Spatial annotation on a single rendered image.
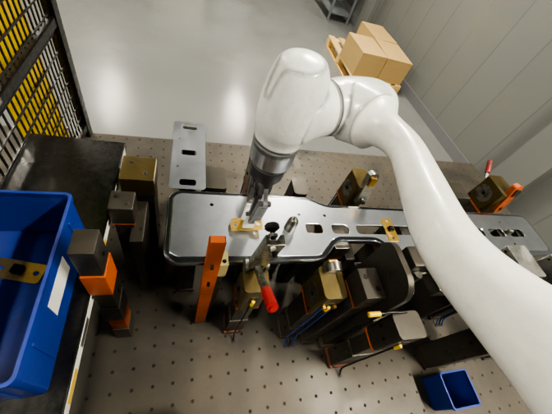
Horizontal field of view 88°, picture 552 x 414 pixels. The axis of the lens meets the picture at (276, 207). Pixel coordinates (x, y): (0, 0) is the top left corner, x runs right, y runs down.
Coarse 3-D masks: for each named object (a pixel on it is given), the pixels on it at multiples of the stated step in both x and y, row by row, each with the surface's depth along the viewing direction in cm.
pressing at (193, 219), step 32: (192, 192) 80; (192, 224) 73; (224, 224) 76; (320, 224) 85; (352, 224) 89; (480, 224) 106; (512, 224) 112; (192, 256) 68; (288, 256) 75; (320, 256) 78
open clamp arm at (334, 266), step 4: (328, 260) 67; (332, 260) 67; (336, 260) 67; (324, 264) 67; (328, 264) 66; (332, 264) 65; (336, 264) 65; (340, 264) 66; (316, 268) 71; (324, 268) 67; (328, 268) 65; (332, 268) 65; (336, 268) 65; (340, 268) 65; (312, 272) 73; (324, 272) 67; (328, 272) 66; (332, 272) 67; (336, 272) 67; (308, 276) 75
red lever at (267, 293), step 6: (258, 270) 61; (258, 276) 60; (264, 276) 60; (258, 282) 59; (264, 282) 58; (264, 288) 55; (270, 288) 55; (264, 294) 54; (270, 294) 53; (264, 300) 53; (270, 300) 52; (270, 306) 51; (276, 306) 52; (270, 312) 52
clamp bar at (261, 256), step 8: (272, 224) 53; (272, 232) 53; (264, 240) 52; (272, 240) 51; (280, 240) 52; (256, 248) 58; (264, 248) 52; (272, 248) 52; (280, 248) 53; (256, 256) 57; (264, 256) 56; (272, 256) 57; (256, 264) 61; (264, 264) 62
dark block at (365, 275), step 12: (348, 276) 68; (360, 276) 63; (372, 276) 64; (348, 288) 67; (360, 288) 63; (372, 288) 62; (348, 300) 68; (360, 300) 63; (372, 300) 62; (336, 312) 73; (348, 312) 70; (312, 324) 86; (324, 324) 79; (336, 324) 79; (300, 336) 93; (312, 336) 87
